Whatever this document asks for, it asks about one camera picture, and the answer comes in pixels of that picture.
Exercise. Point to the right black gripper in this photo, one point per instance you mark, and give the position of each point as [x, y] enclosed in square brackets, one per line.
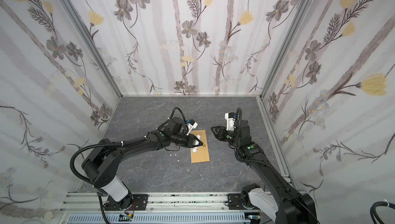
[225, 134]

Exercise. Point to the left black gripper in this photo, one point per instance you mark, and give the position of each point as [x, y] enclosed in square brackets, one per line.
[188, 140]

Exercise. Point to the brown kraft envelope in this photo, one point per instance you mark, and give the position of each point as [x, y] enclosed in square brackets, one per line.
[201, 153]

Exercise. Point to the white glue stick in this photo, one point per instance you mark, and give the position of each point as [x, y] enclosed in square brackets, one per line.
[196, 142]

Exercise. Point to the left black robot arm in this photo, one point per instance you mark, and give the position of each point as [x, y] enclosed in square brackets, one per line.
[102, 163]

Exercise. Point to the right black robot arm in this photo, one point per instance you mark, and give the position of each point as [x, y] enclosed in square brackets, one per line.
[286, 205]

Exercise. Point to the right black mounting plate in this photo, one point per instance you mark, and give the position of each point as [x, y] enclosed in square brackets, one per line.
[235, 202]

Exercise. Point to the black mounting plate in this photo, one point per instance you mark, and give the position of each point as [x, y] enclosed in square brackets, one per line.
[235, 202]
[137, 202]

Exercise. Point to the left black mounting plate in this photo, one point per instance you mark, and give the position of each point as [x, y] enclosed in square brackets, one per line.
[137, 202]

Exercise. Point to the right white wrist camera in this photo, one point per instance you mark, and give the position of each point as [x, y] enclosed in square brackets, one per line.
[230, 121]

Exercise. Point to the white perforated cable duct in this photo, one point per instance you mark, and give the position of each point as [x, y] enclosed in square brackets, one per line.
[179, 218]

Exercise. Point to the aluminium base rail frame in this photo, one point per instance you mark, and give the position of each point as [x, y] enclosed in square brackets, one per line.
[88, 208]

